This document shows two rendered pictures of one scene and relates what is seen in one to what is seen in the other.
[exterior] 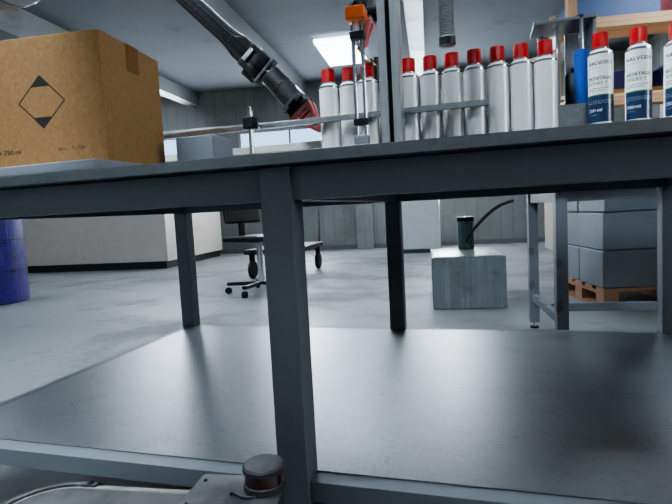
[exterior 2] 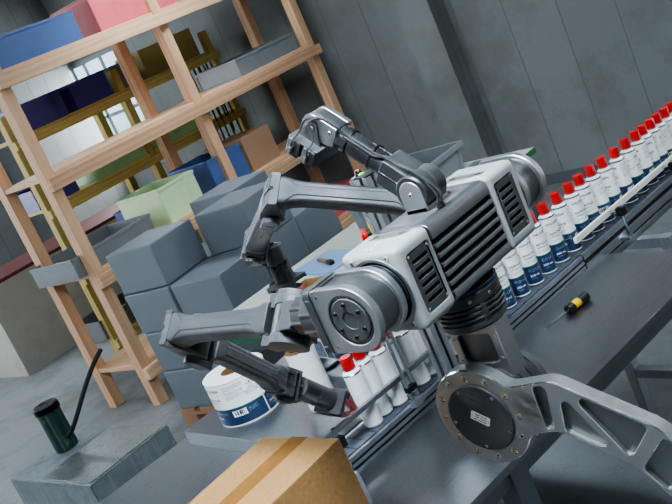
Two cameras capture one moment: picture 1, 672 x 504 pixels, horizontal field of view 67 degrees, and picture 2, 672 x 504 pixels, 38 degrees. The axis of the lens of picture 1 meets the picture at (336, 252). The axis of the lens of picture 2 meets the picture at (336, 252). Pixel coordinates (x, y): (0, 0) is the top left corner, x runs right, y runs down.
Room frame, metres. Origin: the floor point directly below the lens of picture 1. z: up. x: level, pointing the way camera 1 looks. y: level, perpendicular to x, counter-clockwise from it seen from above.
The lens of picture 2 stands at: (-0.17, 1.89, 1.95)
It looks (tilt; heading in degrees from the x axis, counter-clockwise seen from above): 14 degrees down; 306
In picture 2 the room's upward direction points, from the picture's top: 24 degrees counter-clockwise
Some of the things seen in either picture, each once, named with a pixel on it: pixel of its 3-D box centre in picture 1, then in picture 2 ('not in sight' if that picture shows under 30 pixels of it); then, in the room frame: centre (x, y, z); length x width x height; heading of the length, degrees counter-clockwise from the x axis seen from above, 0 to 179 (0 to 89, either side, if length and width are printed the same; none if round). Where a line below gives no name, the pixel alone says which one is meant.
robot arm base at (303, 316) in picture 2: not in sight; (319, 313); (0.86, 0.60, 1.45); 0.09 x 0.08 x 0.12; 79
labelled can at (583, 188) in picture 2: not in sight; (587, 202); (1.01, -1.11, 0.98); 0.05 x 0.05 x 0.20
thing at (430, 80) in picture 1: (431, 99); (419, 340); (1.26, -0.25, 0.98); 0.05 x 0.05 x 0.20
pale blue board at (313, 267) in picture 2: not in sight; (327, 262); (2.52, -1.69, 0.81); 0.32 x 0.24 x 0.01; 155
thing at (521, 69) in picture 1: (521, 89); not in sight; (1.20, -0.45, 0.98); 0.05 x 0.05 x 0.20
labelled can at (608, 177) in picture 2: not in sight; (609, 184); (0.96, -1.24, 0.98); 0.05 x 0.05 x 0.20
